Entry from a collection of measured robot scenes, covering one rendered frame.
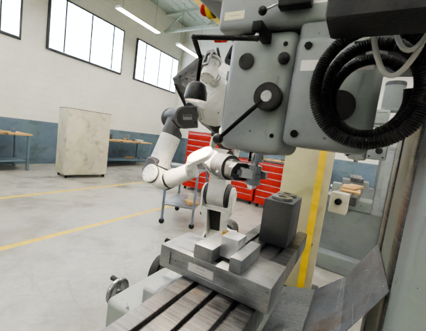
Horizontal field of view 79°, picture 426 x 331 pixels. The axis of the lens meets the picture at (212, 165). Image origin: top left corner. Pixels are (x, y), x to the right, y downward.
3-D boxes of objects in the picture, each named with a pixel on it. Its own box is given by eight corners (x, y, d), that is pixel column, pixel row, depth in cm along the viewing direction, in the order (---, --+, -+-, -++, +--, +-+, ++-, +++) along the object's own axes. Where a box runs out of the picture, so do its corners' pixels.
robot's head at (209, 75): (203, 88, 111) (197, 71, 104) (210, 71, 115) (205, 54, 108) (217, 88, 109) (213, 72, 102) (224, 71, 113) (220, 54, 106)
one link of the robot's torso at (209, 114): (181, 126, 148) (156, 79, 118) (223, 90, 155) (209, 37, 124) (216, 154, 134) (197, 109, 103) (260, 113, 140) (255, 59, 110)
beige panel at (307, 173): (255, 286, 246) (293, 35, 222) (267, 270, 281) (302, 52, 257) (311, 309, 221) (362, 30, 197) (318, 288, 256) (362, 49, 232)
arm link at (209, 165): (209, 165, 88) (192, 160, 97) (224, 186, 94) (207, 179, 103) (230, 143, 92) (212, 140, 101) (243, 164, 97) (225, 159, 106)
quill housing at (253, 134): (214, 146, 75) (230, 32, 71) (242, 149, 93) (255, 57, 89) (279, 156, 65) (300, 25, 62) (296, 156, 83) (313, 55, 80)
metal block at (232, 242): (218, 255, 74) (222, 235, 73) (228, 249, 79) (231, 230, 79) (235, 261, 71) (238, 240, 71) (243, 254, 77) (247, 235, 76)
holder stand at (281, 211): (257, 240, 111) (264, 195, 109) (271, 228, 131) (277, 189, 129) (285, 249, 106) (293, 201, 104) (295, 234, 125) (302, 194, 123)
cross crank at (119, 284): (98, 306, 110) (100, 280, 108) (120, 293, 120) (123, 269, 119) (123, 323, 102) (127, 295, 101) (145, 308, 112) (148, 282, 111)
